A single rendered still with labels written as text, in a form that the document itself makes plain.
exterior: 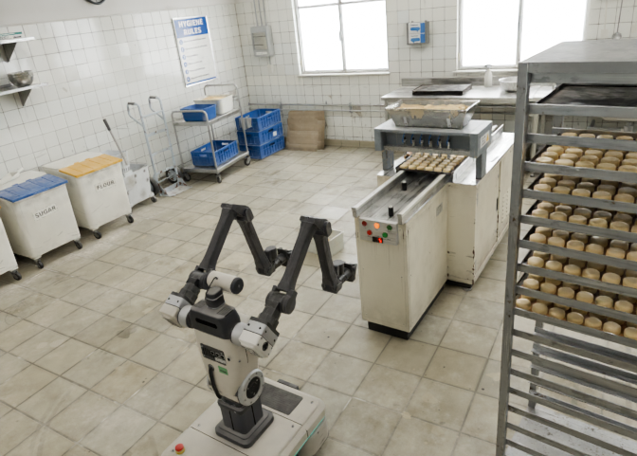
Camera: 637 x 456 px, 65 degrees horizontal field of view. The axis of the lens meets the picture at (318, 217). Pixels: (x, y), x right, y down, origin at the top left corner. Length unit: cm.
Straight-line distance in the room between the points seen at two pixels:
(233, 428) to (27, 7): 467
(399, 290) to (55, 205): 342
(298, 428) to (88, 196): 367
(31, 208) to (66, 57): 179
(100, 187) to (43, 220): 66
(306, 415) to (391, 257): 105
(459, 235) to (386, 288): 73
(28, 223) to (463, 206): 375
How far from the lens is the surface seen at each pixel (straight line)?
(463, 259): 365
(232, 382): 223
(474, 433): 281
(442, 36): 668
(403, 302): 313
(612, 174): 164
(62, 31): 615
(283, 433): 247
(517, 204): 171
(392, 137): 360
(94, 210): 554
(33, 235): 523
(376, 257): 305
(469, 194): 343
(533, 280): 193
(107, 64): 643
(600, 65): 155
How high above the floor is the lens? 204
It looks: 24 degrees down
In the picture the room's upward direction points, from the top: 6 degrees counter-clockwise
